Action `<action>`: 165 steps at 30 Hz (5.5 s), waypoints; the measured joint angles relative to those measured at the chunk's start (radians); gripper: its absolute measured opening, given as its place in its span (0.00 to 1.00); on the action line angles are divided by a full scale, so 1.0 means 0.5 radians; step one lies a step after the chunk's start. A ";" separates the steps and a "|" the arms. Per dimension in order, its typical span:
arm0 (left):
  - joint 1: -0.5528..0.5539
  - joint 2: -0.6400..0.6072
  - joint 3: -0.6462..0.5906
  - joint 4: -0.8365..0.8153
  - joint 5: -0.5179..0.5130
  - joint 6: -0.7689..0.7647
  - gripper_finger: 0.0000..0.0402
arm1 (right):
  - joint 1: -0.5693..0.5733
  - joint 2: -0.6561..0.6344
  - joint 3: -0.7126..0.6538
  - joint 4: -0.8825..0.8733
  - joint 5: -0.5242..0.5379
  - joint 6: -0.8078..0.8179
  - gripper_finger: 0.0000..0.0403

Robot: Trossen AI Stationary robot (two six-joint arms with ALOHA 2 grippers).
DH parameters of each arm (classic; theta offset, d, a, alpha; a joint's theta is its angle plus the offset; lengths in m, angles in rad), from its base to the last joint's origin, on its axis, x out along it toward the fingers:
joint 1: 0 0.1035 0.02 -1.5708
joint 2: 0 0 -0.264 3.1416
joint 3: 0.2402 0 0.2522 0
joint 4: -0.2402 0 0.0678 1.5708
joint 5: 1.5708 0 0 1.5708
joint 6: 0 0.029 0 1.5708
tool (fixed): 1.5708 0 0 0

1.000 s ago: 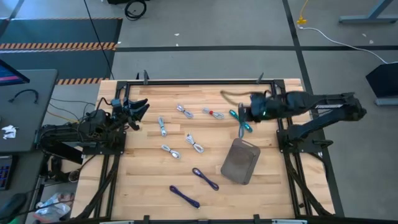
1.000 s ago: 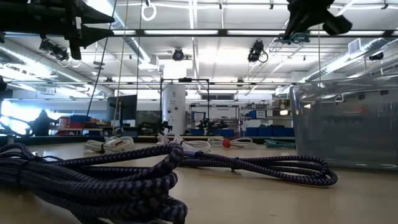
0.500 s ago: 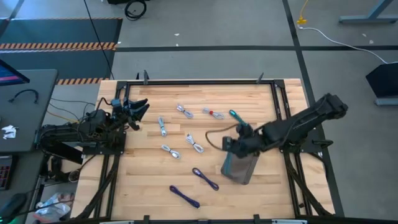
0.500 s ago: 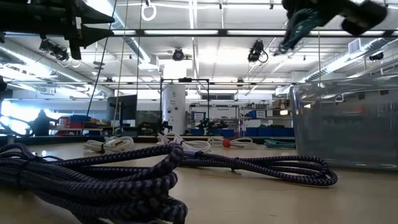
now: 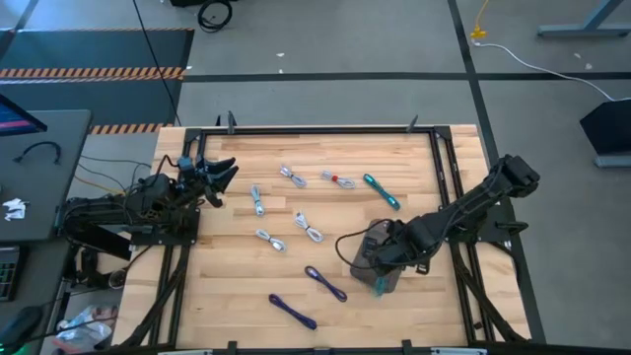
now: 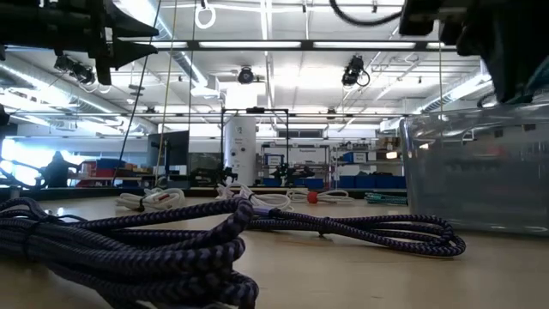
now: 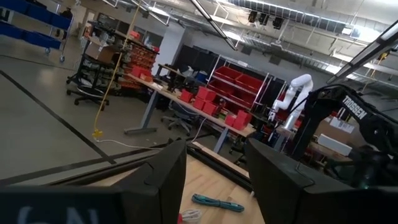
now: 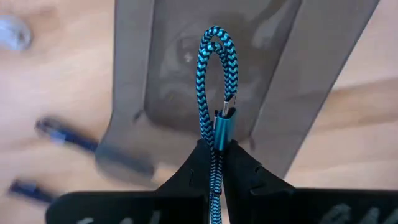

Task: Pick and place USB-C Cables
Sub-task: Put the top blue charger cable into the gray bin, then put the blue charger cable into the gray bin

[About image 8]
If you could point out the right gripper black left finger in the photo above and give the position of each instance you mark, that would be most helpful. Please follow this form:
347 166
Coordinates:
174 205

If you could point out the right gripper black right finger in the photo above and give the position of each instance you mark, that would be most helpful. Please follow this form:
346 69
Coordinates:
280 208

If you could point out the transparent grey plastic bin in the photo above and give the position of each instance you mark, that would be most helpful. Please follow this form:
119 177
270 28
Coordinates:
280 77

